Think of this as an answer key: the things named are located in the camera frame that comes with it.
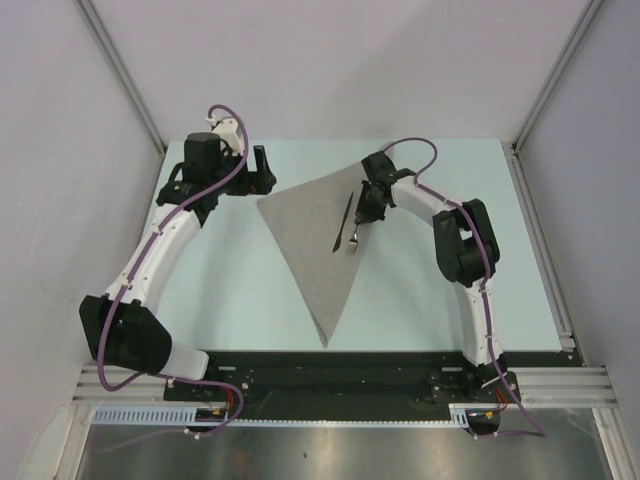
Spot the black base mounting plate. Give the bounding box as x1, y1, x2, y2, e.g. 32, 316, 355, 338
134, 351, 582, 423

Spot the white slotted cable duct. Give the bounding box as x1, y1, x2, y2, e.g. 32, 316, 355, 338
91, 405, 469, 429

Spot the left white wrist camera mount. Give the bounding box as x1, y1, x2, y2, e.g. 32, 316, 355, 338
206, 117, 245, 155

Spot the left aluminium frame post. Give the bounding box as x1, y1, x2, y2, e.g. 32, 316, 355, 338
73, 0, 168, 156

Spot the aluminium frame post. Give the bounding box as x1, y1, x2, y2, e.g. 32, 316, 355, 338
73, 0, 168, 156
511, 0, 608, 154

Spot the silver metal fork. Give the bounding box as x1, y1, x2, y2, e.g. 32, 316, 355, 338
346, 223, 360, 256

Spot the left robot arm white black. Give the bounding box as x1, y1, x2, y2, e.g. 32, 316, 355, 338
79, 128, 277, 400

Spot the grey cloth napkin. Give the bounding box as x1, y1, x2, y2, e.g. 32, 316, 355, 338
258, 140, 390, 351

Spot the right aluminium frame post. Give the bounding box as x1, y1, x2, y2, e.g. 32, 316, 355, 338
511, 0, 608, 154

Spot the aluminium front rail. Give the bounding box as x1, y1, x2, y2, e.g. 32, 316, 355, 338
72, 367, 617, 408

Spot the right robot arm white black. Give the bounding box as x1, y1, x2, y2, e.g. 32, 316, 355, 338
355, 151, 507, 401

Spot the black knife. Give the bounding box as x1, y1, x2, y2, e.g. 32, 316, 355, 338
332, 191, 354, 253

